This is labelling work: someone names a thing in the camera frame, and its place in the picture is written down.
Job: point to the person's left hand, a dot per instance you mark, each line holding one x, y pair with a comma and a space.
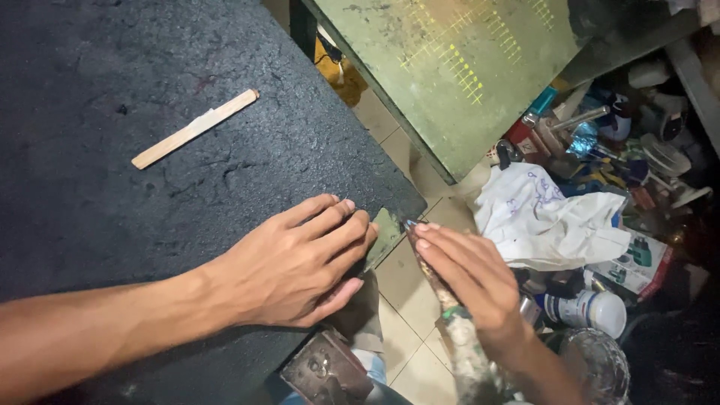
281, 275

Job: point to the person's right hand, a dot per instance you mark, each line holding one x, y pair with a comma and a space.
478, 287

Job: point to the person's right fingers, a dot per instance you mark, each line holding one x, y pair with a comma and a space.
444, 253

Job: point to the paint-stained scraper tool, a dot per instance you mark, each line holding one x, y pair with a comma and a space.
469, 349

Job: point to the white crumpled cloth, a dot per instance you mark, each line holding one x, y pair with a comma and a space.
540, 225

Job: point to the white spray can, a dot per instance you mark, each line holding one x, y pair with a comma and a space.
590, 309

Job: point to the rusty brown metal block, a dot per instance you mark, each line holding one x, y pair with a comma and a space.
326, 371

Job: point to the green metal table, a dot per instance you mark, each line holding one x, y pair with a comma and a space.
450, 84

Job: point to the clear glass jar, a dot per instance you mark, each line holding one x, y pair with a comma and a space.
596, 365

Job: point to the cardboard box with green print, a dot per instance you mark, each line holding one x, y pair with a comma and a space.
635, 264

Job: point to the yellow rag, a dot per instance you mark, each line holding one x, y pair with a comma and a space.
343, 79

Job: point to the heap of tools and cans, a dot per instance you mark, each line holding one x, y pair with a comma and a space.
619, 140

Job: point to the flat wooden stick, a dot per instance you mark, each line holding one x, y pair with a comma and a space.
194, 129

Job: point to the black textured rubber sheet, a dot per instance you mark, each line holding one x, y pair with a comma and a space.
140, 197

